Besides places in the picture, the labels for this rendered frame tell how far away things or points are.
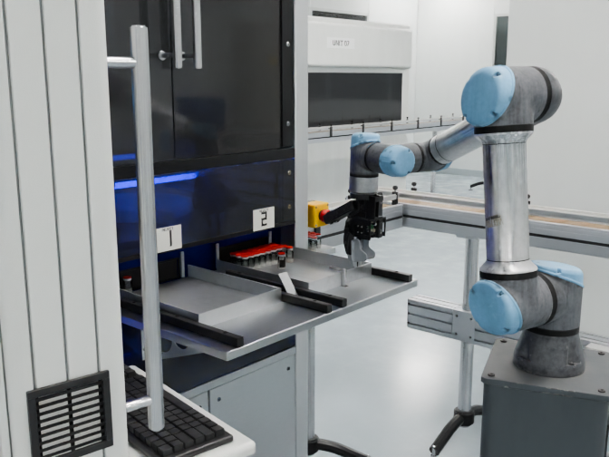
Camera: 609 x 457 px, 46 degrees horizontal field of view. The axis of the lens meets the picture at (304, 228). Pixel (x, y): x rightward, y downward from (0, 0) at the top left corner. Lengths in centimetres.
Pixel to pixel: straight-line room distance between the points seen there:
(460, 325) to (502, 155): 142
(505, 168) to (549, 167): 172
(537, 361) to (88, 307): 98
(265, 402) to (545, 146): 165
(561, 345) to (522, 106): 51
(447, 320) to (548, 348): 124
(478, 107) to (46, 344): 91
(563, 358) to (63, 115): 112
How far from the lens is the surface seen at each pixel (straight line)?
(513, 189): 149
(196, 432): 127
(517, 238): 150
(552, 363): 164
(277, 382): 223
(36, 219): 99
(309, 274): 199
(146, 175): 105
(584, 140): 314
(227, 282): 187
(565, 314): 162
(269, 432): 227
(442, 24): 1101
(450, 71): 1090
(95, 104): 101
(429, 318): 290
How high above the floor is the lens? 141
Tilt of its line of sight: 12 degrees down
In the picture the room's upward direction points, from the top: straight up
